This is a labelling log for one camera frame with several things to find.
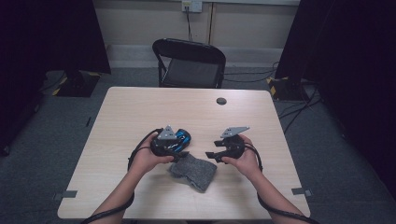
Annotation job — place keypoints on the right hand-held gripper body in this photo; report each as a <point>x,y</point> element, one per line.
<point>233,146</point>

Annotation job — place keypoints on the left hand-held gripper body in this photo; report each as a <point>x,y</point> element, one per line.
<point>166,133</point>

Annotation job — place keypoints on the blue toy car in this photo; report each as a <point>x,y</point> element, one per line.
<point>183,138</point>

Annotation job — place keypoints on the gray terry cloth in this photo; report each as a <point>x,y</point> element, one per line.
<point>194,172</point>

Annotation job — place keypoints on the person's right hand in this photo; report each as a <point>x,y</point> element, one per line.
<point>247,163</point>

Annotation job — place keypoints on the person's left hand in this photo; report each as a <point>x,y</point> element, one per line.
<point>144,160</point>

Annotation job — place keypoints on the black folding chair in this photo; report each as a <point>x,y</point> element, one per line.
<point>190,73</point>

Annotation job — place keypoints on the striped stand base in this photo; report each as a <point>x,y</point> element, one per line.
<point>77,85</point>
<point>286,88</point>

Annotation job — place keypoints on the gray floor tape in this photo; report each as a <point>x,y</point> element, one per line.
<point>300,191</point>
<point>67,194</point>

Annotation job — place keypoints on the dark curtain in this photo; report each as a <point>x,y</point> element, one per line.
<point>46,37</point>
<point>358,62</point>

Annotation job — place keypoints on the vertical wall conduit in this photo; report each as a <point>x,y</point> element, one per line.
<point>211,25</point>

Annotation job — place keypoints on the white wall socket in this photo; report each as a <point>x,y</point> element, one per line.
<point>192,5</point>

